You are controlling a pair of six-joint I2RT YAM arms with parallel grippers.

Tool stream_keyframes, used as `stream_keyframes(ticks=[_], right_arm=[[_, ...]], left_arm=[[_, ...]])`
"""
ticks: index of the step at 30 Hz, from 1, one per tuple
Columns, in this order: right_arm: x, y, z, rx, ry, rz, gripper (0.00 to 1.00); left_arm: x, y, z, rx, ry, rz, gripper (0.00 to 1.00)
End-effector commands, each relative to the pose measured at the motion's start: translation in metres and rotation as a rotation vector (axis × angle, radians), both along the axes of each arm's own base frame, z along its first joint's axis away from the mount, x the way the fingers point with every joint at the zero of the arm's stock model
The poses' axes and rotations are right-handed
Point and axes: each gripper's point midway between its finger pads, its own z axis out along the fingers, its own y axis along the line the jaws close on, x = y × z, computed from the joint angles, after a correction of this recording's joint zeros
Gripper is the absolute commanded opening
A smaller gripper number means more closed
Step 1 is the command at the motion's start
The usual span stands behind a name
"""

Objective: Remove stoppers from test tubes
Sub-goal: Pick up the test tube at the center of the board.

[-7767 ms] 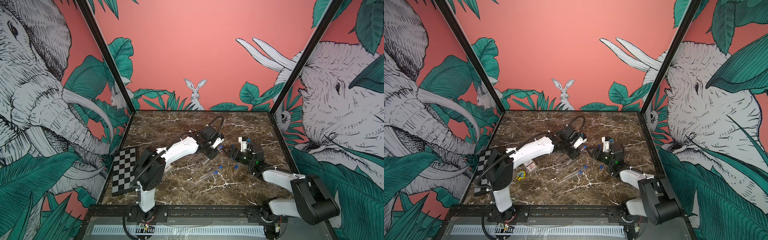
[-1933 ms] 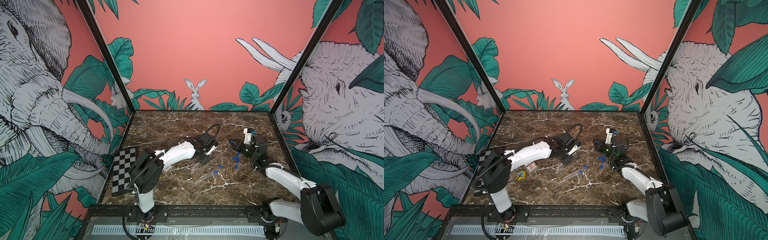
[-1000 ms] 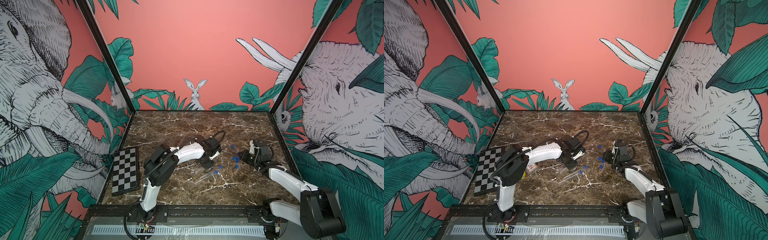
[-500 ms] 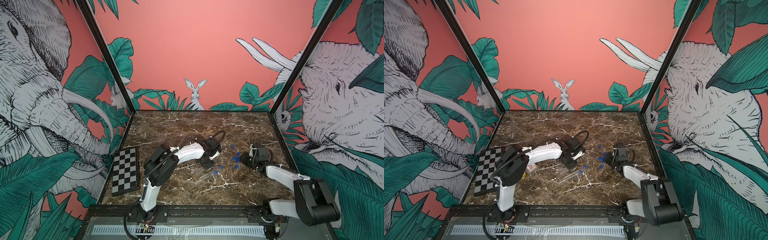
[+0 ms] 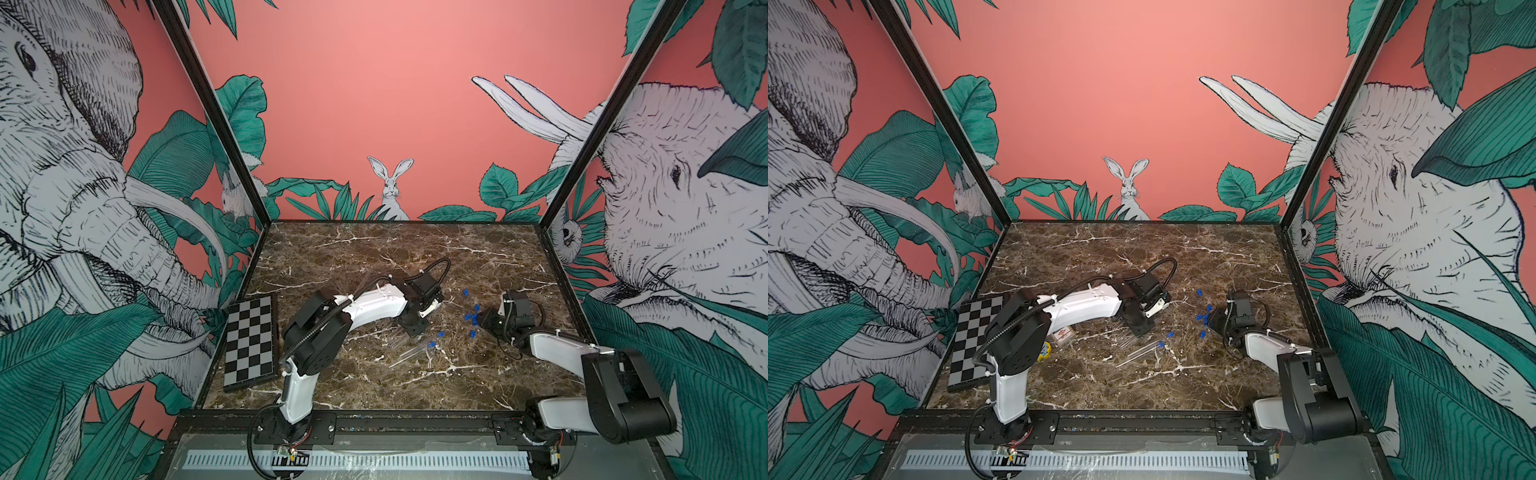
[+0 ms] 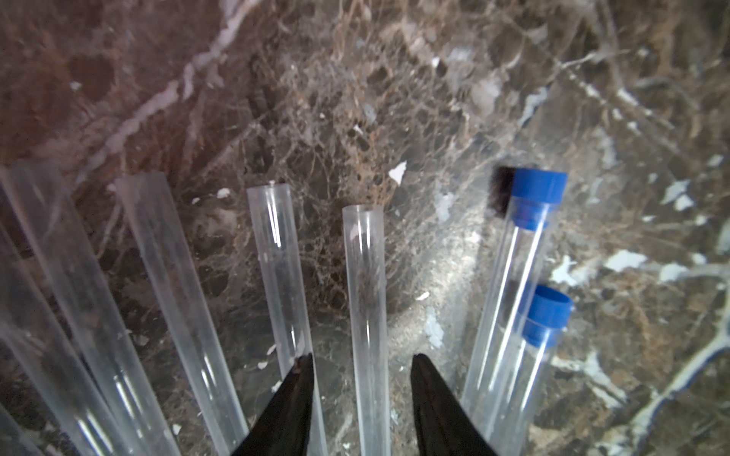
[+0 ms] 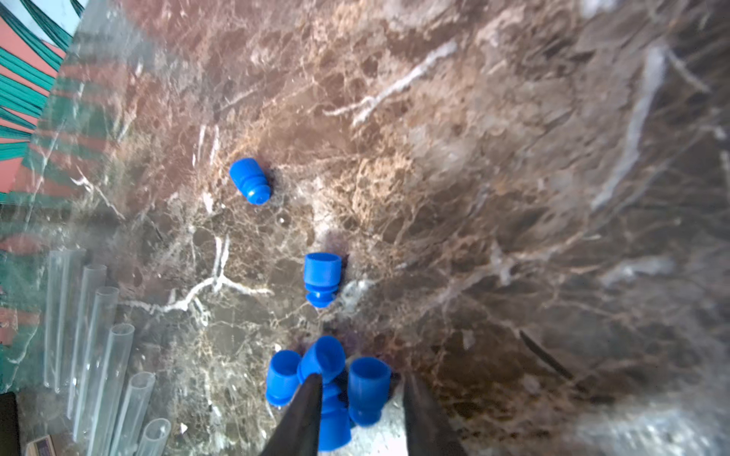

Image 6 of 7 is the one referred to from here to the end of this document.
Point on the clear test tube blue stopper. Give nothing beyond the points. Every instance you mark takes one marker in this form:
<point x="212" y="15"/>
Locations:
<point x="532" y="208"/>
<point x="364" y="242"/>
<point x="156" y="226"/>
<point x="42" y="203"/>
<point x="521" y="374"/>
<point x="276" y="237"/>

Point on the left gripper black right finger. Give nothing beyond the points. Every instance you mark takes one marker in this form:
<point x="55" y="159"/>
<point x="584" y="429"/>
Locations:
<point x="442" y="427"/>

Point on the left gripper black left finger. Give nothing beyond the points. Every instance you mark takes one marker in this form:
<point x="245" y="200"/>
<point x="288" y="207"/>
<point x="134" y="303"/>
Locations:
<point x="284" y="426"/>

